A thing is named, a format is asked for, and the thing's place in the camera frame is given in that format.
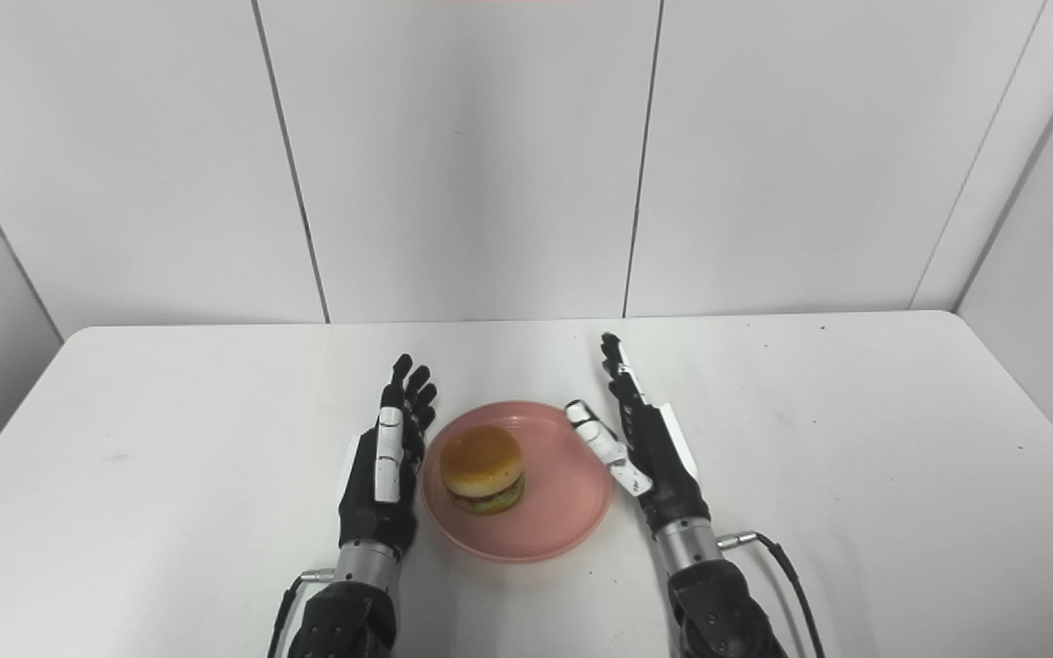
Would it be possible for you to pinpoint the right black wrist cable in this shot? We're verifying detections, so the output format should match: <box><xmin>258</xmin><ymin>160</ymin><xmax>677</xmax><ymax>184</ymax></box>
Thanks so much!
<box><xmin>718</xmin><ymin>531</ymin><xmax>827</xmax><ymax>658</ymax></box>

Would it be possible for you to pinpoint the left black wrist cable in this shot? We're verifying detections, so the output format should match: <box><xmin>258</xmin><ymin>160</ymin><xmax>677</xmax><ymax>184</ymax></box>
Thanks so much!
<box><xmin>267</xmin><ymin>568</ymin><xmax>337</xmax><ymax>658</ymax></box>

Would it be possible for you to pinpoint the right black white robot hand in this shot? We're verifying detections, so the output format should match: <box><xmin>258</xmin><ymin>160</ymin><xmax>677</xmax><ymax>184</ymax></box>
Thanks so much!
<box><xmin>565</xmin><ymin>332</ymin><xmax>712</xmax><ymax>539</ymax></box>

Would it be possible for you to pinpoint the pink round plate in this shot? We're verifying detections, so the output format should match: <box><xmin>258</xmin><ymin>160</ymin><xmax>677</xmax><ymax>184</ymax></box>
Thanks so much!
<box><xmin>421</xmin><ymin>399</ymin><xmax>615</xmax><ymax>564</ymax></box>

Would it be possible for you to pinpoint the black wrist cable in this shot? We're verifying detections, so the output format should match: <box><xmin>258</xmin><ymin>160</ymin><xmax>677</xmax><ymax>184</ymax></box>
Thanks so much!
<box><xmin>267</xmin><ymin>568</ymin><xmax>337</xmax><ymax>658</ymax></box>
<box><xmin>718</xmin><ymin>531</ymin><xmax>827</xmax><ymax>658</ymax></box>

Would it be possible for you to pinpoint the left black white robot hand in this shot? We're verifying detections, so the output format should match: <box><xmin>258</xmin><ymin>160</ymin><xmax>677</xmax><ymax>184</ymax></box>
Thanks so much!
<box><xmin>337</xmin><ymin>354</ymin><xmax>439</xmax><ymax>560</ymax></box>

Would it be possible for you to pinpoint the toy hamburger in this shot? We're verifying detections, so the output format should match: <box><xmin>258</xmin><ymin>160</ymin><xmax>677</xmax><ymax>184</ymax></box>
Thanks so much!
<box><xmin>439</xmin><ymin>424</ymin><xmax>527</xmax><ymax>515</ymax></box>

